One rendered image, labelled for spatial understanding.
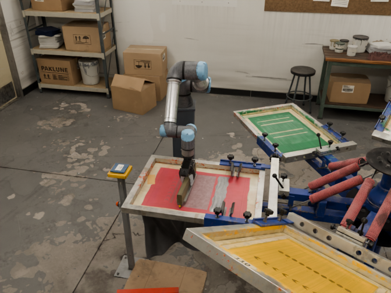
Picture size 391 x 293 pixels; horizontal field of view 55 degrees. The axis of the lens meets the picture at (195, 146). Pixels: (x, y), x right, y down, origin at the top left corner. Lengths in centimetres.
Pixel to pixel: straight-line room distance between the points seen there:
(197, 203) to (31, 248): 179
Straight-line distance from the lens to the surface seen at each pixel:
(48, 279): 331
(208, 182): 244
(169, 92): 234
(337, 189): 219
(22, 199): 419
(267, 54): 589
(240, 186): 242
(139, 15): 613
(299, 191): 229
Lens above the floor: 239
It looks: 31 degrees down
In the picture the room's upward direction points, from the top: straight up
